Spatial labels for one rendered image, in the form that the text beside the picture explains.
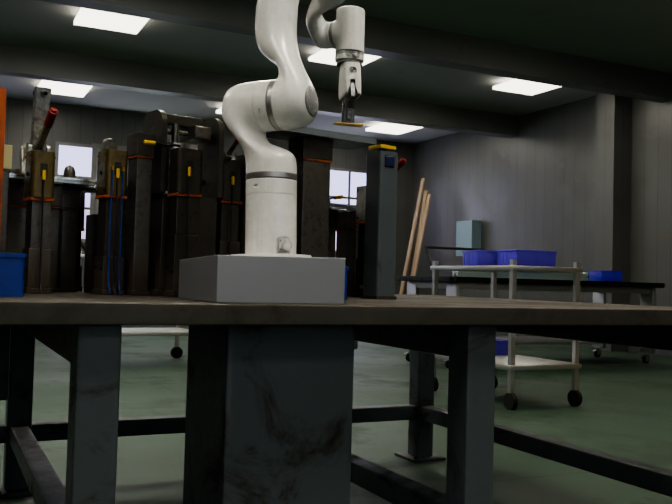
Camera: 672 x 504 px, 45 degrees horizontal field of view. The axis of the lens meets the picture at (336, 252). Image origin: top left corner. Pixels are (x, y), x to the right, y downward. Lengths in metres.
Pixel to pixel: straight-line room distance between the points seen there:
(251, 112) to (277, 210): 0.24
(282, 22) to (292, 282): 0.62
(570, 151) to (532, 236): 1.34
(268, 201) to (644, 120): 8.98
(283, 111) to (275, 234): 0.28
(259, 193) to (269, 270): 0.23
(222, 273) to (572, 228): 9.81
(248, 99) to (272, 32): 0.17
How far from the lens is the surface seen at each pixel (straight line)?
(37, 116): 2.20
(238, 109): 1.94
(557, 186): 11.62
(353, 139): 2.34
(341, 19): 2.45
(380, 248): 2.42
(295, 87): 1.89
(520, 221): 12.17
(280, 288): 1.74
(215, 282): 1.70
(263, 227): 1.87
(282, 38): 1.97
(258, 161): 1.89
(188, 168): 2.14
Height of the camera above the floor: 0.75
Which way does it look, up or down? 2 degrees up
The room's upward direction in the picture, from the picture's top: 2 degrees clockwise
